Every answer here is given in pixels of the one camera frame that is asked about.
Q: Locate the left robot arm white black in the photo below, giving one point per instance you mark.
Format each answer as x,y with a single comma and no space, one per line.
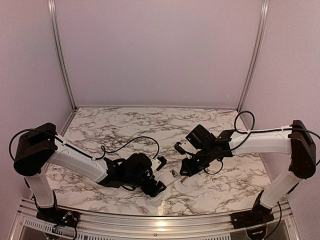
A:
32,148

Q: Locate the left aluminium frame post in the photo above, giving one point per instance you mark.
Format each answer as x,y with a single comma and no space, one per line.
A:
59,51

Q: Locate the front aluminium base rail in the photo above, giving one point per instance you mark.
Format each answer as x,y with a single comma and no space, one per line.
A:
109,226

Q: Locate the white remote control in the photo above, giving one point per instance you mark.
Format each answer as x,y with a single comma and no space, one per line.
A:
167,178

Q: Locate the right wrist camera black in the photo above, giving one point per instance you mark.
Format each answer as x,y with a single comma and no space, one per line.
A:
178,147

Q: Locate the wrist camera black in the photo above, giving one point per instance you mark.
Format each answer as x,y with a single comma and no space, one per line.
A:
178,147
158,163

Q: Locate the aluminium frame post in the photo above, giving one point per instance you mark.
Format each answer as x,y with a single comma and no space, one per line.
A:
261,29
59,51

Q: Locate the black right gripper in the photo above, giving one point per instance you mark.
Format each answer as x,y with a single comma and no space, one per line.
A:
191,171

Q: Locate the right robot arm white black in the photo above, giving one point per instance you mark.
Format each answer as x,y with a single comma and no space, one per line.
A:
294,140

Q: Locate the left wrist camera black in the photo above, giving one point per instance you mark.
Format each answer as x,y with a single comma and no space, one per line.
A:
158,163

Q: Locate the right aluminium frame post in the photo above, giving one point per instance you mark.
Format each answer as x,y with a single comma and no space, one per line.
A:
261,29

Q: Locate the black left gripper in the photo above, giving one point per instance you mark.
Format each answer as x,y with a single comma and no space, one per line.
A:
149,190

